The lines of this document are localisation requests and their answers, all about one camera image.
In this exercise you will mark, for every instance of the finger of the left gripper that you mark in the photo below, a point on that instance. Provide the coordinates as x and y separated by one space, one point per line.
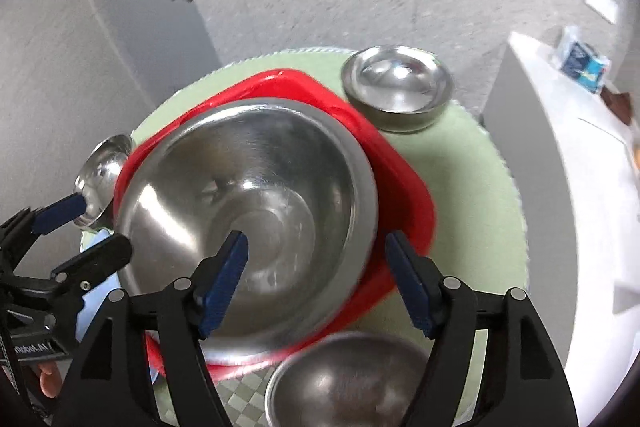
89 269
21 231

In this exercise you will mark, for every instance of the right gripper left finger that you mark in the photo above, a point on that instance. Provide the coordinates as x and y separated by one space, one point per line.
109 381

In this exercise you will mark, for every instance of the dark red cloth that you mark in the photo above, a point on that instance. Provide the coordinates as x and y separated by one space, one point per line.
619 103

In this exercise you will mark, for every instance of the red plastic basin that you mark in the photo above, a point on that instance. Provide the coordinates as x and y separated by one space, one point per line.
403 199

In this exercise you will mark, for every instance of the large steel bowl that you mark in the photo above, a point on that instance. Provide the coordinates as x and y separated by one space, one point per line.
287 175

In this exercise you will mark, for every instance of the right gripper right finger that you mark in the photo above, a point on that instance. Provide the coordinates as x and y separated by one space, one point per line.
523 382

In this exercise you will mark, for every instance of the white sink counter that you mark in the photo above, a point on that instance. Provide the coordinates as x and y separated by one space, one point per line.
571 160

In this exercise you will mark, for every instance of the round table with tablecloth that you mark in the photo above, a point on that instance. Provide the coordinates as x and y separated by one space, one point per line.
479 231

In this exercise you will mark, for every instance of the blue white packet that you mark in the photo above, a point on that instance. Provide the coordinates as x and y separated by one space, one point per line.
579 61

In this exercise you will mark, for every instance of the person hand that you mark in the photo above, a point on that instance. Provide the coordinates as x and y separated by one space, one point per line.
50 379

